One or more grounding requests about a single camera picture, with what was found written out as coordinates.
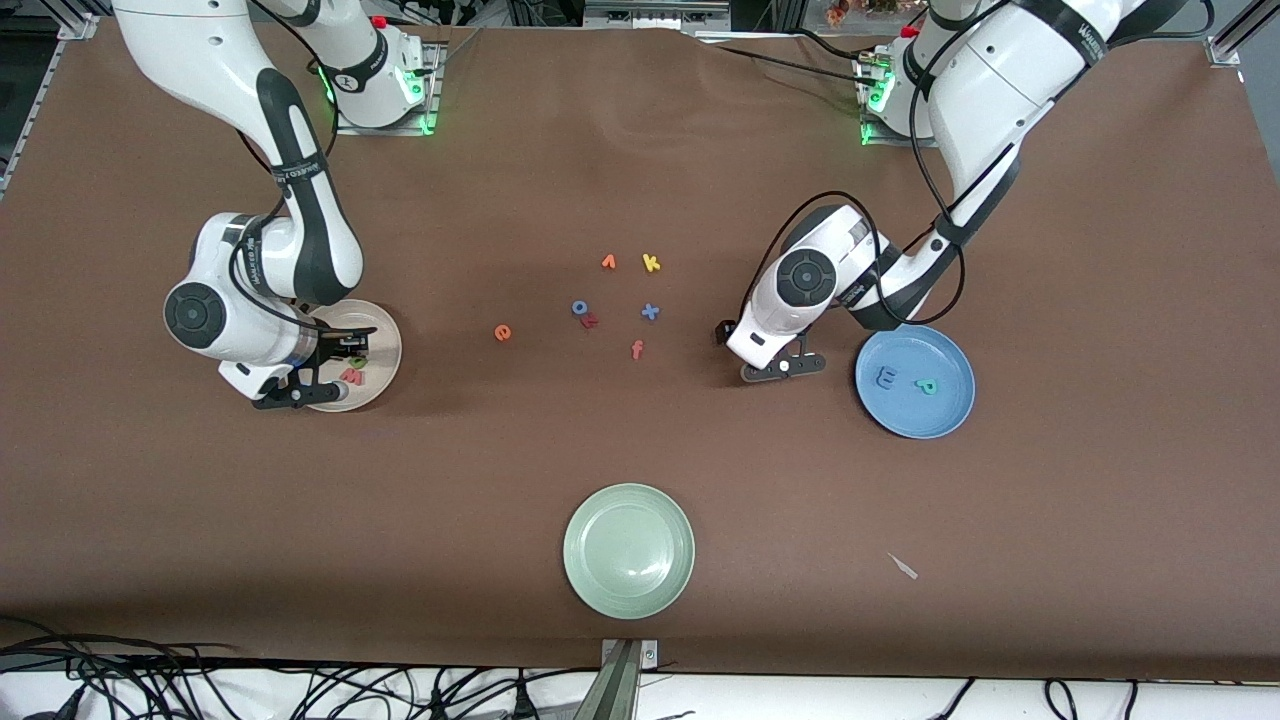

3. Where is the beige brown plate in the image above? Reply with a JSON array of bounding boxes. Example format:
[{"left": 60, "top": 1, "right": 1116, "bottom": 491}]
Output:
[{"left": 305, "top": 299, "right": 403, "bottom": 413}]

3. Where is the brown paper table cover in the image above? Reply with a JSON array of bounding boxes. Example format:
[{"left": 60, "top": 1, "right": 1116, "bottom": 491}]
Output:
[{"left": 0, "top": 15, "right": 1280, "bottom": 683}]

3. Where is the blue plate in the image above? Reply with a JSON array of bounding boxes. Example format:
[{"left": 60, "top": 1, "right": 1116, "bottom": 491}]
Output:
[{"left": 855, "top": 323, "right": 976, "bottom": 440}]

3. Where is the pale green plate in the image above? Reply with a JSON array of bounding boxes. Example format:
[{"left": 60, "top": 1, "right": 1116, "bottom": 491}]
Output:
[{"left": 563, "top": 483, "right": 696, "bottom": 620}]

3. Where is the grey metal background box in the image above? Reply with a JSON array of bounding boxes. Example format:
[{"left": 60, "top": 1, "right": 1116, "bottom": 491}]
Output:
[{"left": 583, "top": 0, "right": 731, "bottom": 31}]

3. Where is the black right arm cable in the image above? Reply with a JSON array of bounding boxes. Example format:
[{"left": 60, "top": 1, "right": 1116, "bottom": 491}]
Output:
[{"left": 228, "top": 20, "right": 353, "bottom": 336}]

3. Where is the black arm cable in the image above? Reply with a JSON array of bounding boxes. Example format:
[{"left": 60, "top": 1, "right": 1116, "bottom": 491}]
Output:
[
  {"left": 740, "top": 0, "right": 1001, "bottom": 333},
  {"left": 228, "top": 20, "right": 353, "bottom": 336}
]

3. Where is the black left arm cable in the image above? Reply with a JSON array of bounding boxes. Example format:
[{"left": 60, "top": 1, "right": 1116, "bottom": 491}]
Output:
[{"left": 740, "top": 0, "right": 1001, "bottom": 333}]

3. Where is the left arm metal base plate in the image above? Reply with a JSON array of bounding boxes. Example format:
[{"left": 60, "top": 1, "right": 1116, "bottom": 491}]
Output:
[{"left": 858, "top": 55, "right": 951, "bottom": 149}]

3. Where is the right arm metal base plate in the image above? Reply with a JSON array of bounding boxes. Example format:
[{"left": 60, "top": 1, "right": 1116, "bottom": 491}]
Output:
[{"left": 333, "top": 42, "right": 443, "bottom": 137}]

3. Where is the black cable on table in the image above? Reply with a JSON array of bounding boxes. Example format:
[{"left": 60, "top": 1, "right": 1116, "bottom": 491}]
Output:
[{"left": 700, "top": 30, "right": 873, "bottom": 81}]

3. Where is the grey metal camera post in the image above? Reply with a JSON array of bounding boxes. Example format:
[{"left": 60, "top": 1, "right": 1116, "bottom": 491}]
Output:
[{"left": 575, "top": 638, "right": 661, "bottom": 720}]

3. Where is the black cable tangle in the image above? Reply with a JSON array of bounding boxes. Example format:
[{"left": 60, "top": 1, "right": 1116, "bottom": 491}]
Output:
[{"left": 0, "top": 615, "right": 601, "bottom": 720}]

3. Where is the aluminium frame rail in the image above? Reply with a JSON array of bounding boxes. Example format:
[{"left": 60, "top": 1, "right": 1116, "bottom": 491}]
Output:
[{"left": 0, "top": 0, "right": 101, "bottom": 201}]

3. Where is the aluminium frame profile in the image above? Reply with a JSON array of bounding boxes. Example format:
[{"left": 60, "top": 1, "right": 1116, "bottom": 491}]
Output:
[{"left": 1205, "top": 0, "right": 1280, "bottom": 69}]

